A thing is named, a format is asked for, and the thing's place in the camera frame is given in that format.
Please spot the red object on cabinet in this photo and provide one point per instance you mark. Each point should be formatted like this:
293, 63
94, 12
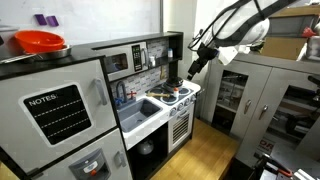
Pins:
308, 32

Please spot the purple block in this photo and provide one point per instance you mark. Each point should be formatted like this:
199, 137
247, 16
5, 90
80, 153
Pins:
52, 21
41, 20

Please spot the grey toy sink basin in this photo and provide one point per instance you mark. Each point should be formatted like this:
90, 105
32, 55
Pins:
136, 115

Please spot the grey toy faucet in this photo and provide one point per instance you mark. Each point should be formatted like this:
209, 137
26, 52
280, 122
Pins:
120, 87

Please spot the wooden toy utensil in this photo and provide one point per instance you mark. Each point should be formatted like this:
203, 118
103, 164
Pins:
156, 95

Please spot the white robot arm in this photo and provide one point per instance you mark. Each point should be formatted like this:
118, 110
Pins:
246, 30

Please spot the white toy oven door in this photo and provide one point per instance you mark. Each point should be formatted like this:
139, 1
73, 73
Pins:
180, 128

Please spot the silver toy kettle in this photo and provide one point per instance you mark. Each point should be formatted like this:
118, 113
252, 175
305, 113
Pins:
146, 147

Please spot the white bottle with blue cap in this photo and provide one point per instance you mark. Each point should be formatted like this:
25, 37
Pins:
170, 53

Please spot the grey stove knob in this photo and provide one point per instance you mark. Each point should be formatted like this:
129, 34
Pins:
192, 98
180, 107
173, 112
187, 102

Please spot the toy microwave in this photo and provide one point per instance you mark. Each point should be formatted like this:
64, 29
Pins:
125, 60

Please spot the white bottle with red cap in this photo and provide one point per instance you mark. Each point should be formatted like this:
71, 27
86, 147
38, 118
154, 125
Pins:
176, 93

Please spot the dark grey toy stove top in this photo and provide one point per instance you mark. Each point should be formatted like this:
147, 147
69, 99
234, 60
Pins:
166, 94

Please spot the grey storage cabinet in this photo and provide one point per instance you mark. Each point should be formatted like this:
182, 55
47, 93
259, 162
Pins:
260, 86

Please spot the small white cup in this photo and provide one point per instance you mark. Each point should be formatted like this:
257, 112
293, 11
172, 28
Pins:
152, 61

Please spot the black toy pot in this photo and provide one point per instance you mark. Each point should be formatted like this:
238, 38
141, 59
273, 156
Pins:
173, 82

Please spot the grey freezer door with dispenser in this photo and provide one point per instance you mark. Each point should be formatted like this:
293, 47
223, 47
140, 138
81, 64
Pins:
110, 146

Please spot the toy refrigerator with chalkboard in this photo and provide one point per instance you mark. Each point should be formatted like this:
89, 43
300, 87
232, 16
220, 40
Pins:
83, 110

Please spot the toy kitchen play set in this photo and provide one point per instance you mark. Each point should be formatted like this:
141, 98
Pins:
146, 131

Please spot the orange plastic bowl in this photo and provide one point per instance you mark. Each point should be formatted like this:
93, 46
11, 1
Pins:
39, 40

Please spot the cardboard box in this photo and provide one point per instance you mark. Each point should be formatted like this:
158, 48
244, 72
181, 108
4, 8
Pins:
283, 49

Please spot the black and orange tool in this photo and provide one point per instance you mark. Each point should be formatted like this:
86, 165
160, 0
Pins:
273, 166

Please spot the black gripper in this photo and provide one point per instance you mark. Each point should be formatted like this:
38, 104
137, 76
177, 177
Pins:
207, 54

